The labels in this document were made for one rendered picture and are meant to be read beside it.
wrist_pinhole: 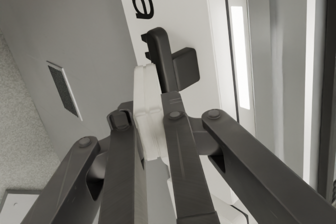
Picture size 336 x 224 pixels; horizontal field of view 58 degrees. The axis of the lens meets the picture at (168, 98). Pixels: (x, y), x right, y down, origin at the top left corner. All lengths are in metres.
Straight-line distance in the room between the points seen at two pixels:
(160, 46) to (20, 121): 0.99
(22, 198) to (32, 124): 0.27
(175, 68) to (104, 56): 0.21
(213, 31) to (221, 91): 0.05
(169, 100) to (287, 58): 0.08
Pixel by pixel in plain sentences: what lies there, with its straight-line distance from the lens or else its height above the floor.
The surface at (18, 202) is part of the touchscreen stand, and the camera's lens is 1.26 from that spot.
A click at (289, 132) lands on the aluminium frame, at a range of 0.23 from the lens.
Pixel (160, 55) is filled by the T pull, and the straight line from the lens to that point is 0.21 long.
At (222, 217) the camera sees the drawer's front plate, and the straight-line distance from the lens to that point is 0.34.
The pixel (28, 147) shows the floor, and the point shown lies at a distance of 1.21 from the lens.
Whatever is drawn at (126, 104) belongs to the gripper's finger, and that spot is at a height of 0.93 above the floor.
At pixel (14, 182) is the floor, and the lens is 1.26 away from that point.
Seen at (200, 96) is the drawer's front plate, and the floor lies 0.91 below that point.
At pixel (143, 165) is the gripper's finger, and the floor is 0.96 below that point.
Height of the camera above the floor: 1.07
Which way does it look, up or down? 47 degrees down
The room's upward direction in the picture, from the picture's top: 111 degrees clockwise
